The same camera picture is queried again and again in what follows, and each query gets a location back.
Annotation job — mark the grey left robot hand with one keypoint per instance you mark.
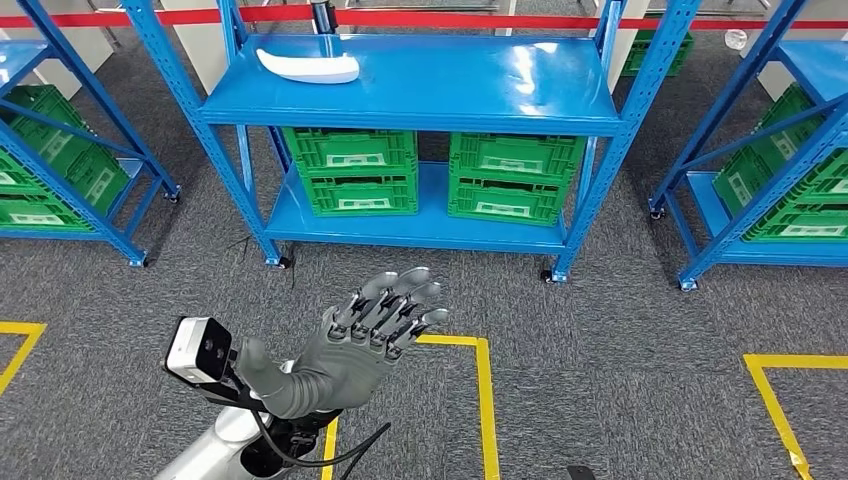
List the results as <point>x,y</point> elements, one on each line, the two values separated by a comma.
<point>344,358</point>

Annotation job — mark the white plastic part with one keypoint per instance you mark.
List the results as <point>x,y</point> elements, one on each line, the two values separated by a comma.
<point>308,68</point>

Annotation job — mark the blue metal shelf rack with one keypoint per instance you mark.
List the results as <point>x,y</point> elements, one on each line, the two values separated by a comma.
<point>417,79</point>
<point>16,60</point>
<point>821,66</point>

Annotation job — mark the red barrier belt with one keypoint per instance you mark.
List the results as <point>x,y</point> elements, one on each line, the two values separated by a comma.
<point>464,18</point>

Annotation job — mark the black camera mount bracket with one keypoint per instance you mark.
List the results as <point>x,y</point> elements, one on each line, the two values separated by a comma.
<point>225,395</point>

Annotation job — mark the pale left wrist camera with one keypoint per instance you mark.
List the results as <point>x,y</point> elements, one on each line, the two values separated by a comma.
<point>192,348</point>

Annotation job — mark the black stanchion post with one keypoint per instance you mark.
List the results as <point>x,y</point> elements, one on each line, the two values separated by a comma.
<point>324,13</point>

